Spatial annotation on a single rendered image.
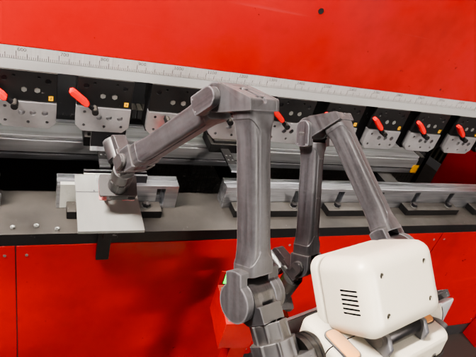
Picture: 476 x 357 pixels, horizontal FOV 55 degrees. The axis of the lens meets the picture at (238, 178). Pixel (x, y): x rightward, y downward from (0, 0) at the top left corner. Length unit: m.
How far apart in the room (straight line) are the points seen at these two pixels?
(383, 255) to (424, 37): 0.96
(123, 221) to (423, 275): 0.81
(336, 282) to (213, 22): 0.78
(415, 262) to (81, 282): 1.10
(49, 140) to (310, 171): 0.93
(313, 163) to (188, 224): 0.53
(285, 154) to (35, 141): 0.98
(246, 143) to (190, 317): 1.19
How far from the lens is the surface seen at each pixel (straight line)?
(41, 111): 1.37
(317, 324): 0.93
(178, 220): 1.58
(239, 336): 1.50
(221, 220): 1.63
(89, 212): 1.37
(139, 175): 1.54
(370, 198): 1.17
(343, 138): 1.20
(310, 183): 1.25
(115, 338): 1.92
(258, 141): 0.82
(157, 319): 1.87
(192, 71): 1.36
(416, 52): 1.68
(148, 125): 1.40
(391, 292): 0.88
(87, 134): 1.67
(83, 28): 1.28
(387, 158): 2.29
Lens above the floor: 1.88
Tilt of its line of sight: 32 degrees down
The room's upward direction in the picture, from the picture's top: 17 degrees clockwise
